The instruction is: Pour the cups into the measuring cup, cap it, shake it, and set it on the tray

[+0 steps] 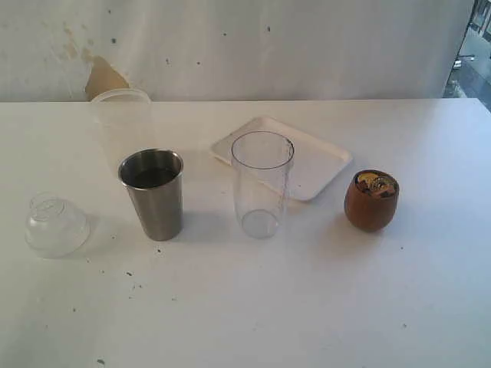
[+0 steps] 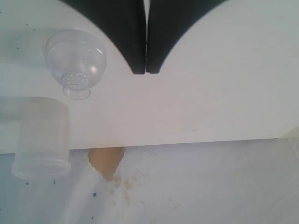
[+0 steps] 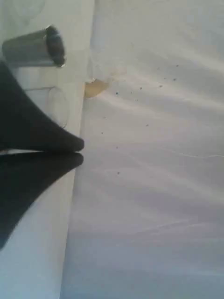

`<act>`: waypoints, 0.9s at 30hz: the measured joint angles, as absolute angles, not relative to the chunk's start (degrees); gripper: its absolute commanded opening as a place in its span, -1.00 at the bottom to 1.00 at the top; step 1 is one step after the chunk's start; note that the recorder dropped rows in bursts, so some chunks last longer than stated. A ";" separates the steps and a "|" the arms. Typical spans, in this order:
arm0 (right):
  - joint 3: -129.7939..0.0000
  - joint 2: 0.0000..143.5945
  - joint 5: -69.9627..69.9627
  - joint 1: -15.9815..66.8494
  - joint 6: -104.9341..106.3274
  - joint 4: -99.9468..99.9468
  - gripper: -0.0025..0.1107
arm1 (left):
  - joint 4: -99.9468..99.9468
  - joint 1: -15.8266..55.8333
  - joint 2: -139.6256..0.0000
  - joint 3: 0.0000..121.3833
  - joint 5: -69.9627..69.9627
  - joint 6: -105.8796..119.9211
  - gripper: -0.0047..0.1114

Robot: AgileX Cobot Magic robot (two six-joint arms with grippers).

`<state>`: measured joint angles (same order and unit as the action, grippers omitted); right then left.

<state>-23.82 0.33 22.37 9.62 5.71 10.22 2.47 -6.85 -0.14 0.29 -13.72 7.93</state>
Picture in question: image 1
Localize clear drinking glass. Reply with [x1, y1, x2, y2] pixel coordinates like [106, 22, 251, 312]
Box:
[231, 130, 295, 239]

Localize stainless steel cup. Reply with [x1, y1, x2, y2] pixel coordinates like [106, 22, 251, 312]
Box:
[117, 149, 183, 242]

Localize gold coin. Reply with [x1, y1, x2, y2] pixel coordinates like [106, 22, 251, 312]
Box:
[357, 172, 378, 187]

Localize copper coins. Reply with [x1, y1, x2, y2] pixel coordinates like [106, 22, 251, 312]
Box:
[355, 172, 396, 198]

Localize brown wooden cup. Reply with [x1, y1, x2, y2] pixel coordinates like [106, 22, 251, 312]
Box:
[344, 169, 400, 232]

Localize clear dome lid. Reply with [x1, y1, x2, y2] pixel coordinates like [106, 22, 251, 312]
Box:
[25, 192, 91, 258]

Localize white rectangular tray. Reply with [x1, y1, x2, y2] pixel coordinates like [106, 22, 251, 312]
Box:
[211, 116, 352, 202]

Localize translucent plastic container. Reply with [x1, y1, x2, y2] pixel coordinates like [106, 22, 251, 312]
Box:
[90, 88, 157, 176]

